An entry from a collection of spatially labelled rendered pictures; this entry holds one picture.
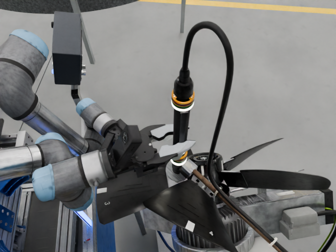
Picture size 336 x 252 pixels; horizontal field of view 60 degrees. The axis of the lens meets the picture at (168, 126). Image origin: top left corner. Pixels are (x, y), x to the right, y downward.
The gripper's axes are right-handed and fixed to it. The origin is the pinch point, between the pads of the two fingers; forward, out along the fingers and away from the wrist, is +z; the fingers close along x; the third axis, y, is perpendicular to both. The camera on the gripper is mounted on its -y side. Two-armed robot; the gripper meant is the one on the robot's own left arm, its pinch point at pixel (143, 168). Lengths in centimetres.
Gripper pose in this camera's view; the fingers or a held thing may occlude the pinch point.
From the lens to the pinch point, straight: 97.6
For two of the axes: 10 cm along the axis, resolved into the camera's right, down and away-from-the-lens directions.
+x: -0.7, 5.8, 8.1
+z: 7.2, 5.9, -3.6
